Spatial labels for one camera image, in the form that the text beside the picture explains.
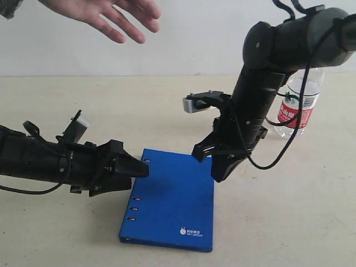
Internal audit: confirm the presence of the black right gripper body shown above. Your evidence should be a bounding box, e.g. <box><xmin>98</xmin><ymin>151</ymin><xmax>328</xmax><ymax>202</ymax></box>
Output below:
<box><xmin>213</xmin><ymin>94</ymin><xmax>268</xmax><ymax>158</ymax></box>

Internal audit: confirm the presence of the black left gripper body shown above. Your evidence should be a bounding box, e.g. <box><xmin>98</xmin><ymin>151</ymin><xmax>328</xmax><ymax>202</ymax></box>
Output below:
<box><xmin>68</xmin><ymin>140</ymin><xmax>123</xmax><ymax>194</ymax></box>

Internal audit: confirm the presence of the blue ring binder notebook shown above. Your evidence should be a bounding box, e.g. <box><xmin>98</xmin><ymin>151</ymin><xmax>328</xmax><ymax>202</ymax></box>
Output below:
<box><xmin>118</xmin><ymin>149</ymin><xmax>215</xmax><ymax>253</ymax></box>

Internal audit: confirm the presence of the clear plastic water bottle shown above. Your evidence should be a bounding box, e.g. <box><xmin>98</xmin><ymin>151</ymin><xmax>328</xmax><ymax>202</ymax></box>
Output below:
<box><xmin>274</xmin><ymin>66</ymin><xmax>325</xmax><ymax>140</ymax></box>

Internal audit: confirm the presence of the grey knit sleeve forearm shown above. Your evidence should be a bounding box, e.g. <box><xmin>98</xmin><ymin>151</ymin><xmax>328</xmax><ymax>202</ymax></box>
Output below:
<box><xmin>0</xmin><ymin>0</ymin><xmax>23</xmax><ymax>19</ymax></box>

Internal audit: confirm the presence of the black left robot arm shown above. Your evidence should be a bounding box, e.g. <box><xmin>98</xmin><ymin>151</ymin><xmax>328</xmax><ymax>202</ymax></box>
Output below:
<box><xmin>1</xmin><ymin>126</ymin><xmax>149</xmax><ymax>197</ymax></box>

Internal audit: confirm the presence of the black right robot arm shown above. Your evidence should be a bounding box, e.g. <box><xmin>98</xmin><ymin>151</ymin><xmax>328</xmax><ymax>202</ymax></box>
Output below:
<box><xmin>186</xmin><ymin>5</ymin><xmax>355</xmax><ymax>182</ymax></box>

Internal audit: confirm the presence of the person's open hand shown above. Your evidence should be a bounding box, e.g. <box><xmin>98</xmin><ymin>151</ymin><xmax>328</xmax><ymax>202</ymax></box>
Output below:
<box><xmin>40</xmin><ymin>1</ymin><xmax>161</xmax><ymax>44</ymax></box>

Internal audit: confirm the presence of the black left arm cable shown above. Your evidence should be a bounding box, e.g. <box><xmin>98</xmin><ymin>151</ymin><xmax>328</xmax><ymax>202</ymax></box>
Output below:
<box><xmin>0</xmin><ymin>121</ymin><xmax>73</xmax><ymax>195</ymax></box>

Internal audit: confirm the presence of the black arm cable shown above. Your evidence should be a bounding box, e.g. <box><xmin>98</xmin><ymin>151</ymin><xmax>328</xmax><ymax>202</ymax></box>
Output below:
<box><xmin>244</xmin><ymin>0</ymin><xmax>356</xmax><ymax>170</ymax></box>
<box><xmin>0</xmin><ymin>121</ymin><xmax>73</xmax><ymax>195</ymax></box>

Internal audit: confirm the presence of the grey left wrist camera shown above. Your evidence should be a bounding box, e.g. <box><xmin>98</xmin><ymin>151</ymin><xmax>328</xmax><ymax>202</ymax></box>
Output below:
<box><xmin>62</xmin><ymin>110</ymin><xmax>90</xmax><ymax>143</ymax></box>

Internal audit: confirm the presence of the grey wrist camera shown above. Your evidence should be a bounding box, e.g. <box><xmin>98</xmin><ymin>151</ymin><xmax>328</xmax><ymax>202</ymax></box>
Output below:
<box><xmin>182</xmin><ymin>91</ymin><xmax>231</xmax><ymax>113</ymax></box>
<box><xmin>62</xmin><ymin>110</ymin><xmax>90</xmax><ymax>143</ymax></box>

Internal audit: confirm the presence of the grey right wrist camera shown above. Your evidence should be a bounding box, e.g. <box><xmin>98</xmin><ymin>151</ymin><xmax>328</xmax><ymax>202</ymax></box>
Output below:
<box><xmin>182</xmin><ymin>91</ymin><xmax>231</xmax><ymax>113</ymax></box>

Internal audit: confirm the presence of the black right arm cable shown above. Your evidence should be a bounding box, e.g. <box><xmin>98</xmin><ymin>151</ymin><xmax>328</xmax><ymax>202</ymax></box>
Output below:
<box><xmin>244</xmin><ymin>0</ymin><xmax>356</xmax><ymax>170</ymax></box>

